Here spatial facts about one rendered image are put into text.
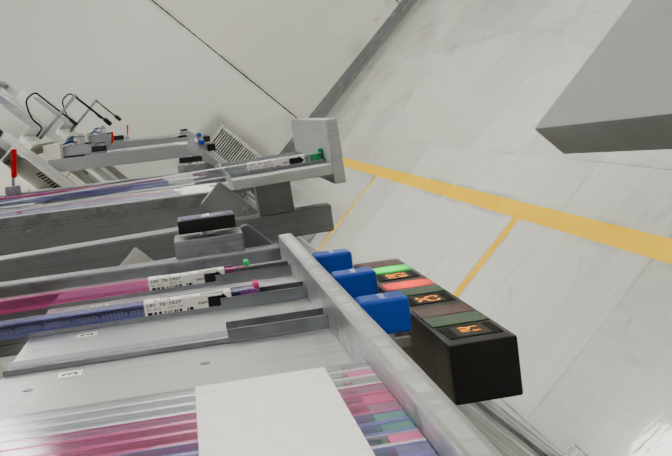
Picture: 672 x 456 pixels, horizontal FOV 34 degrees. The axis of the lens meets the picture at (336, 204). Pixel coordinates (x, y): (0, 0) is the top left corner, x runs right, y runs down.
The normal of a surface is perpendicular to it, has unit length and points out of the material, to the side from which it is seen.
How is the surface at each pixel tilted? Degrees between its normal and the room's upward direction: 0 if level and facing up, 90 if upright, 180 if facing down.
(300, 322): 90
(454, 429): 44
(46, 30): 90
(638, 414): 0
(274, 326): 90
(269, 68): 90
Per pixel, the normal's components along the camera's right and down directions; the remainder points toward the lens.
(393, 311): 0.15, 0.08
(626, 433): -0.77, -0.62
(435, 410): -0.12, -0.99
